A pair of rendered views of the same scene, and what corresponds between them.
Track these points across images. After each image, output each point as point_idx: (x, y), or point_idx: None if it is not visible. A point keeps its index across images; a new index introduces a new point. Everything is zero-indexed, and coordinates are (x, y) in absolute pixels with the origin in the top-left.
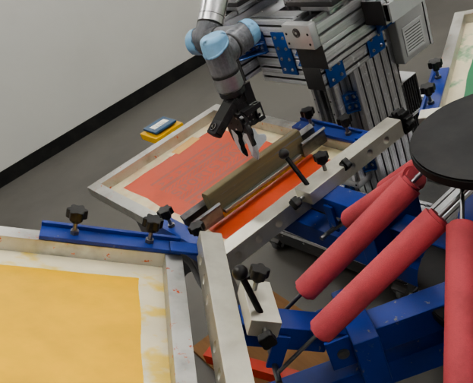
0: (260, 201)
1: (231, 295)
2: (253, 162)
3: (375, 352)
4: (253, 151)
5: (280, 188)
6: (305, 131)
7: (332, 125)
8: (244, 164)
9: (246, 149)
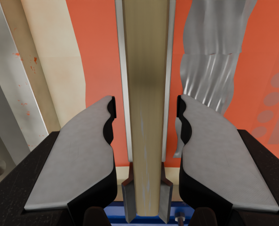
0: (112, 17)
1: None
2: (130, 84)
3: None
4: (82, 110)
5: (113, 79)
6: (160, 206)
7: (135, 222)
8: (149, 58)
9: (178, 118)
